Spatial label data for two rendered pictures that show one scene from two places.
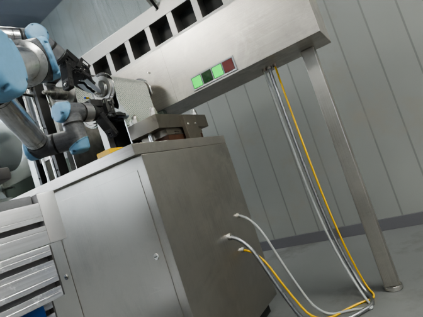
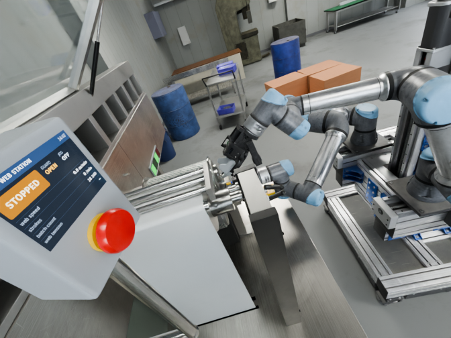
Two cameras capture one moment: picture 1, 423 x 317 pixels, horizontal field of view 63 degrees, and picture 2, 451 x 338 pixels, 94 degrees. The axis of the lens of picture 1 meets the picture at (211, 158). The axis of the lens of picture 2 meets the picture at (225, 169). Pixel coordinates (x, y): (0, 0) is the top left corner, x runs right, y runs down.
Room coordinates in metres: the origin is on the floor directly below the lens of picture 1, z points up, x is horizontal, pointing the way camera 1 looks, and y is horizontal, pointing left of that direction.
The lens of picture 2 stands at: (1.78, 0.99, 1.73)
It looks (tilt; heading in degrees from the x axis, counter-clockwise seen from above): 36 degrees down; 244
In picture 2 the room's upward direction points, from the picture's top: 20 degrees counter-clockwise
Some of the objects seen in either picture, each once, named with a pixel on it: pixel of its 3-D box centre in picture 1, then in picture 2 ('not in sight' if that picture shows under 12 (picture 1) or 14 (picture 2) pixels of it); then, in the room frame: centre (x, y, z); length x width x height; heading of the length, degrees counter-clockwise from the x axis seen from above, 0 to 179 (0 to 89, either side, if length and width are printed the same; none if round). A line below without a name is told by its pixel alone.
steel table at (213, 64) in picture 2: not in sight; (201, 83); (-0.94, -4.10, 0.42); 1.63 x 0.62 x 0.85; 146
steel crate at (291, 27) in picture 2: not in sight; (288, 35); (-4.99, -4.54, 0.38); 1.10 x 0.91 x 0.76; 56
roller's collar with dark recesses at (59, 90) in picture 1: (59, 93); (221, 202); (1.64, 0.60, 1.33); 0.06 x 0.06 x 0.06; 61
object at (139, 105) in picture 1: (140, 114); not in sight; (1.61, 0.25, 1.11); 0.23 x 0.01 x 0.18; 151
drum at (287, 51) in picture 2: not in sight; (286, 61); (-2.26, -2.43, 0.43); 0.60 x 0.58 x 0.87; 148
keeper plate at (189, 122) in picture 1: (191, 126); not in sight; (1.55, 0.04, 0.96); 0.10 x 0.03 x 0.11; 151
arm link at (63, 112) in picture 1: (69, 112); (279, 170); (1.27, 0.45, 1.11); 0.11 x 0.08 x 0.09; 151
